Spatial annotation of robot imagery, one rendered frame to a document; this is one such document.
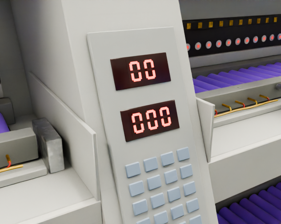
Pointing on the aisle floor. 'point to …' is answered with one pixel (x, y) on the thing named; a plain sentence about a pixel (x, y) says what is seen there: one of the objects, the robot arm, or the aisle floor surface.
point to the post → (114, 214)
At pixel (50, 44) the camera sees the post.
